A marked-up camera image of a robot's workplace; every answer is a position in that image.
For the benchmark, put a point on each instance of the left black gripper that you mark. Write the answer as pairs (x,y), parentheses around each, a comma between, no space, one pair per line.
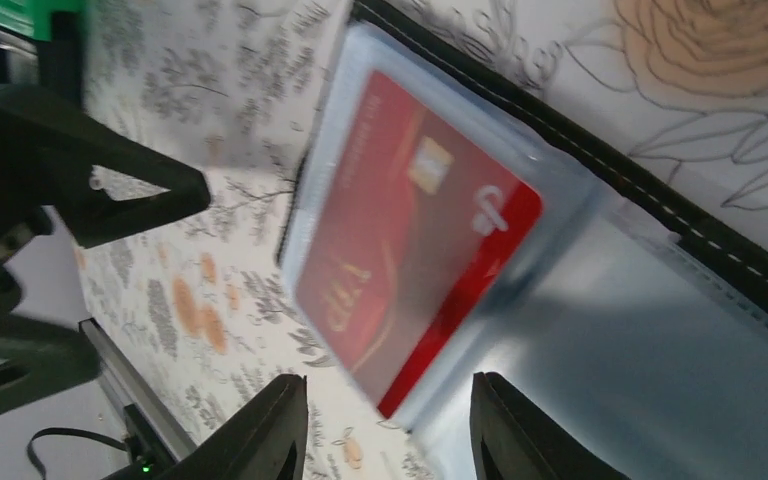
(49,149)

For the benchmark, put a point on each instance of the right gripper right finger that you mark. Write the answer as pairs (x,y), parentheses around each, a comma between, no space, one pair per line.
(512,438)

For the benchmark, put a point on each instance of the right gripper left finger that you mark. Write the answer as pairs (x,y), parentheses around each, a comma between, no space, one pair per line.
(265,439)

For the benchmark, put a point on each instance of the black card holder wallet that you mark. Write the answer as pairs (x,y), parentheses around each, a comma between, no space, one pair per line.
(635,312)

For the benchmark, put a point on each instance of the green bin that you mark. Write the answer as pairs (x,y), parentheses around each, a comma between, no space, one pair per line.
(39,19)

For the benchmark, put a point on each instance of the aluminium rail frame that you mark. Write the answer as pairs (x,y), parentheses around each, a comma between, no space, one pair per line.
(123,385)

